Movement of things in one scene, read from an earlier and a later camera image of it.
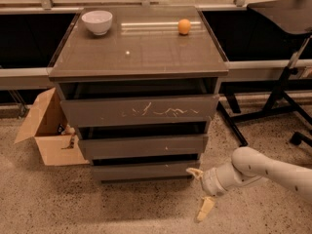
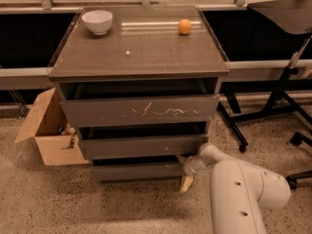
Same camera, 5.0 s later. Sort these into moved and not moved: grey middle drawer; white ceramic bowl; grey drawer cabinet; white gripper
Moved: white gripper
Not moved: grey drawer cabinet; white ceramic bowl; grey middle drawer
